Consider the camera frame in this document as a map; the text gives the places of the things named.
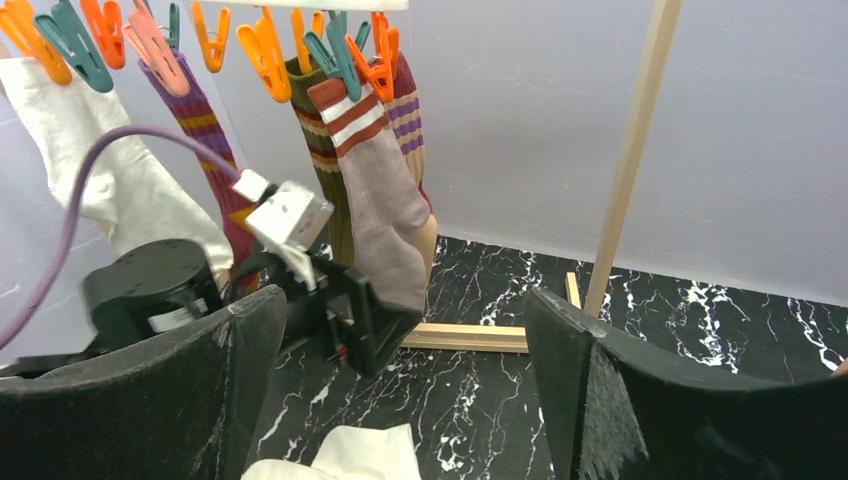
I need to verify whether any wooden clothes rack frame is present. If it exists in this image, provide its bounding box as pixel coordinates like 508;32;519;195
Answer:
402;0;684;354

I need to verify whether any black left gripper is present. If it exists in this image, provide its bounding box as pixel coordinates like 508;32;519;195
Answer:
231;251;422;378

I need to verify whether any white fluffy sock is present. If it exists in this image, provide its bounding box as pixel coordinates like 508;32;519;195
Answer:
241;423;421;480
1;58;234;271

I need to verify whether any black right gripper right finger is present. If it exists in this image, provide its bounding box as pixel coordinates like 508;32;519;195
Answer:
524;288;847;479

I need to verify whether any maroon yellow striped sock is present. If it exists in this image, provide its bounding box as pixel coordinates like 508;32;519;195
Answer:
138;52;255;271

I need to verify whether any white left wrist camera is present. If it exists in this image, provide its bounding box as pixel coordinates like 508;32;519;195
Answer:
231;169;334;291

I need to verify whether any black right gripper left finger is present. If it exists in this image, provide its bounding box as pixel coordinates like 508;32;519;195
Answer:
1;286;287;479

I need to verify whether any white plastic clip hanger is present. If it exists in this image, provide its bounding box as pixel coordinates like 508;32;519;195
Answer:
205;0;410;12

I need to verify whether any beige purple striped sock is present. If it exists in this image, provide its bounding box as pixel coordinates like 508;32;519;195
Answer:
386;52;438;282

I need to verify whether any grey sock with red stripes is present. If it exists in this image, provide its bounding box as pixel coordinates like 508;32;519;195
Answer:
307;78;431;313

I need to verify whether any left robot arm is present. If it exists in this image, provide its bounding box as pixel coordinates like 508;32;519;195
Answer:
1;239;422;378

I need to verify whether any olive striped sock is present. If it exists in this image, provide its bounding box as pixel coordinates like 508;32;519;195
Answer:
285;57;355;265

